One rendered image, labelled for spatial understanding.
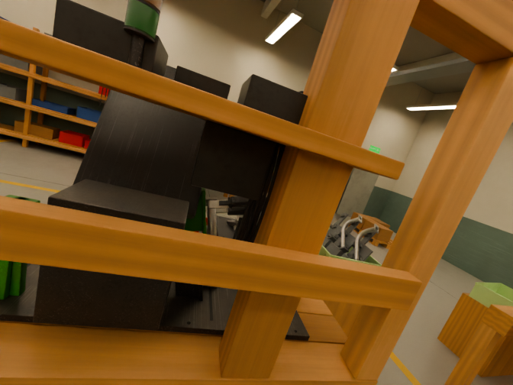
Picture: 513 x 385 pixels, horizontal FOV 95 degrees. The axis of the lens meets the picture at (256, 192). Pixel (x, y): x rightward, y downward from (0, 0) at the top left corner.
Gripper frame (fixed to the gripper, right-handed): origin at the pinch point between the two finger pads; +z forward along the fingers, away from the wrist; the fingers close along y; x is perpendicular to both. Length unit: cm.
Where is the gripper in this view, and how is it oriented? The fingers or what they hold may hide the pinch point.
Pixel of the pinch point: (217, 206)
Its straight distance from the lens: 84.9
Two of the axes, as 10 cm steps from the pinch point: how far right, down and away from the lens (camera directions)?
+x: 1.3, 8.6, -4.9
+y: 1.8, -5.0, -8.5
